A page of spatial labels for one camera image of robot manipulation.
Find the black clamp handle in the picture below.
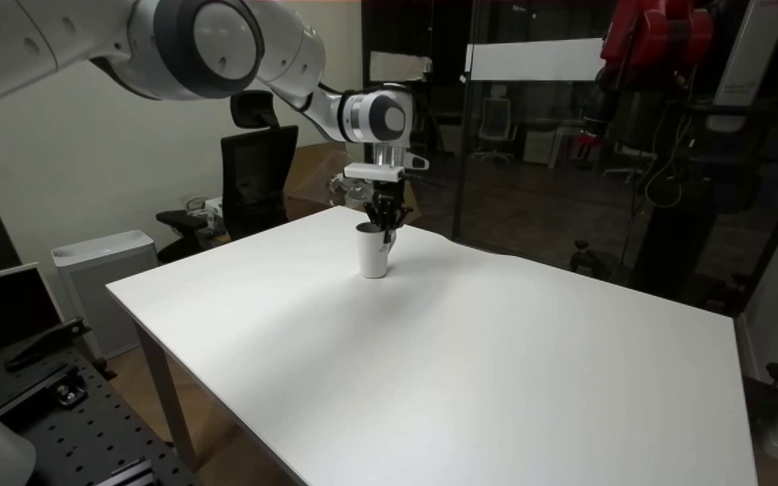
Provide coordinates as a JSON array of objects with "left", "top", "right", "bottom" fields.
[{"left": 4, "top": 319, "right": 92, "bottom": 376}]

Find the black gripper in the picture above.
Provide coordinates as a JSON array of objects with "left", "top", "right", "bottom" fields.
[{"left": 366, "top": 178, "right": 409, "bottom": 250}]

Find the red background robot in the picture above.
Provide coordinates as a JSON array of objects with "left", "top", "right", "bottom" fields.
[{"left": 598, "top": 0, "right": 718, "bottom": 78}]

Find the white drawer cabinet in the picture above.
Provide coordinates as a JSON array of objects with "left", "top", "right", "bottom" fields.
[{"left": 49, "top": 227, "right": 163, "bottom": 361}]

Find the white ceramic mug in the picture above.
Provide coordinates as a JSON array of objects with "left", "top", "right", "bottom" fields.
[{"left": 354, "top": 221, "right": 401, "bottom": 281}]

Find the black office chair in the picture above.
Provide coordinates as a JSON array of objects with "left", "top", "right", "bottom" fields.
[{"left": 154, "top": 90, "right": 302, "bottom": 265}]

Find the black aluminium extrusion rail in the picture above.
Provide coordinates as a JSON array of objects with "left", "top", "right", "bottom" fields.
[{"left": 0, "top": 361, "right": 80, "bottom": 418}]

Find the small metal corner bracket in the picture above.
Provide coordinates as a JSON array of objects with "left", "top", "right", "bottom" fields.
[{"left": 51, "top": 380, "right": 88, "bottom": 411}]

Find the black perforated breadboard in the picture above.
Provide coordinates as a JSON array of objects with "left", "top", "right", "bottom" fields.
[{"left": 0, "top": 333, "right": 201, "bottom": 486}]

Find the white rectangular panel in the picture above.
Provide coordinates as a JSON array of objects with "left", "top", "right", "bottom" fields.
[{"left": 463, "top": 36, "right": 612, "bottom": 86}]

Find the grey table leg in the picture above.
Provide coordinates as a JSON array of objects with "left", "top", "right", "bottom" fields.
[{"left": 130, "top": 321, "right": 201, "bottom": 470}]

